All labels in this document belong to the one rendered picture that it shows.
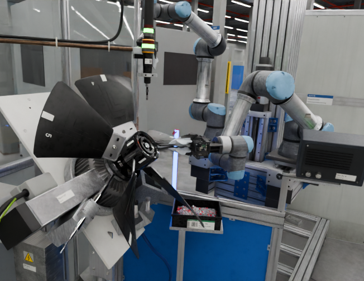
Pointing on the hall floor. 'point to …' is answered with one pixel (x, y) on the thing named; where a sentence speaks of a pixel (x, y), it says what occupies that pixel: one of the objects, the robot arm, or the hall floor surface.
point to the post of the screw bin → (180, 255)
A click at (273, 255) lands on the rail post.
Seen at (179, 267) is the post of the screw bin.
